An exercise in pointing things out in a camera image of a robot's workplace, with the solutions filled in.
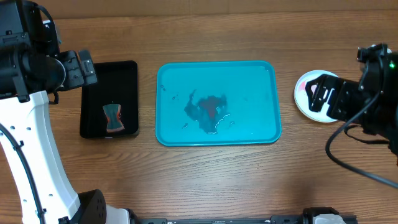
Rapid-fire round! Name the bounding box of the black rectangular tray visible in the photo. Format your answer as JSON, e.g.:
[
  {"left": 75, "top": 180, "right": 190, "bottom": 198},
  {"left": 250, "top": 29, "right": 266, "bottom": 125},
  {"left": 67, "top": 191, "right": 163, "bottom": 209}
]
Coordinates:
[{"left": 80, "top": 60, "right": 139, "bottom": 139}]

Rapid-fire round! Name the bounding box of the teal serving tray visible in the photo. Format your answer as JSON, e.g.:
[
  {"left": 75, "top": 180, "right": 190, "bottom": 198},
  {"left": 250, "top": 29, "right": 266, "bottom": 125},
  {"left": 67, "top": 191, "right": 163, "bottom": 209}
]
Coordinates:
[{"left": 155, "top": 60, "right": 282, "bottom": 146}]

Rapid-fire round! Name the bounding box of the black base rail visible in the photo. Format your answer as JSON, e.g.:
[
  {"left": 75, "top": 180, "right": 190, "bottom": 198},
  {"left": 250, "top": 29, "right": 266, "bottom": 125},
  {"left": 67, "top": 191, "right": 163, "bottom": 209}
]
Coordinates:
[{"left": 131, "top": 215, "right": 304, "bottom": 224}]

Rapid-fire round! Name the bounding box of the light blue plate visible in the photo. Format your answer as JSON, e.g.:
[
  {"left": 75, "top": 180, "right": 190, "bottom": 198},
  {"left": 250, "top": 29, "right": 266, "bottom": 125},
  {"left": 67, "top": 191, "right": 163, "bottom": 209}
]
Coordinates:
[{"left": 294, "top": 70, "right": 337, "bottom": 123}]

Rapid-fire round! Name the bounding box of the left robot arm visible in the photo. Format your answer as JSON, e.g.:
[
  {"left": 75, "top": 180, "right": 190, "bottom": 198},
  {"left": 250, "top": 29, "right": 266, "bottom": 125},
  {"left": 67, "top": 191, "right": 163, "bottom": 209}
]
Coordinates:
[{"left": 1, "top": 1, "right": 134, "bottom": 224}]

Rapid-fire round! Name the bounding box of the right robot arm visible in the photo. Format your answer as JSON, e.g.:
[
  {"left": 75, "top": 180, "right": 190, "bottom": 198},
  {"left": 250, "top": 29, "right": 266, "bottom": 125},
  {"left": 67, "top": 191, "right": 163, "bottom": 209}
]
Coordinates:
[{"left": 305, "top": 44, "right": 397, "bottom": 188}]

